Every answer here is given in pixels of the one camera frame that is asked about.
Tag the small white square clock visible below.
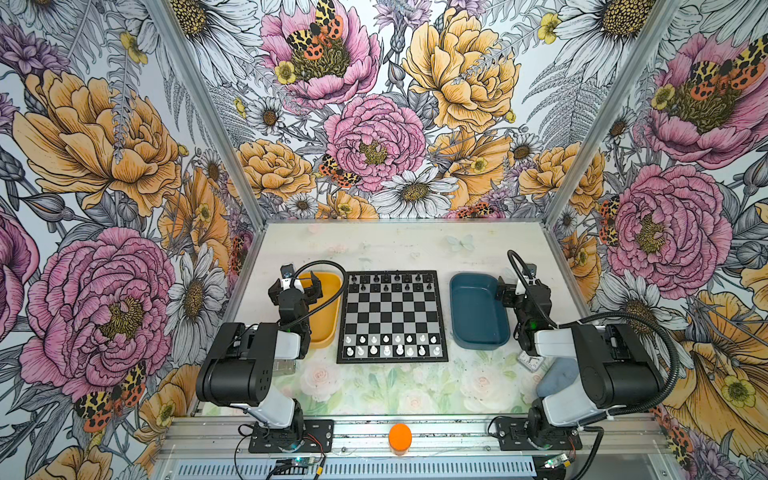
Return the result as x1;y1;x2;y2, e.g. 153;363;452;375
517;351;544;372

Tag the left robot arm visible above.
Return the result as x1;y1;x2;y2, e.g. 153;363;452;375
196;275;322;436

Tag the white vented cable duct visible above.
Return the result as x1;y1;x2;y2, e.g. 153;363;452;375
164;456;537;479

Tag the orange round button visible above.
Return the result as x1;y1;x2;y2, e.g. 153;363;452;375
388;423;413;455

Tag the teal plastic tray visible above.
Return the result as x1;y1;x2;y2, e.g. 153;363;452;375
450;272;511;351

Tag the grey blue oval object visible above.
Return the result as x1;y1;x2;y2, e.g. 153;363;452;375
536;357;579;398

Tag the yellow plastic tray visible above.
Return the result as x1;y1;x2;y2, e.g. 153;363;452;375
309;272;342;350

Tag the black white chessboard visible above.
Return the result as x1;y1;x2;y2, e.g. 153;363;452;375
337;270;449;365

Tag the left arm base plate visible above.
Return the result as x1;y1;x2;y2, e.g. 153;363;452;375
248;419;335;454

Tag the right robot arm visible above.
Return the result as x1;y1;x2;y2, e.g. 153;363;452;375
495;280;675;449

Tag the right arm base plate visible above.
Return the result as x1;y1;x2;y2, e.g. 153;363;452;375
487;416;583;451

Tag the aluminium front rail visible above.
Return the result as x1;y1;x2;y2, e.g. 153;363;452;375
158;414;669;460

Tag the right black corrugated cable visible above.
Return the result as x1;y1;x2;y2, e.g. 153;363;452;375
506;249;682;418

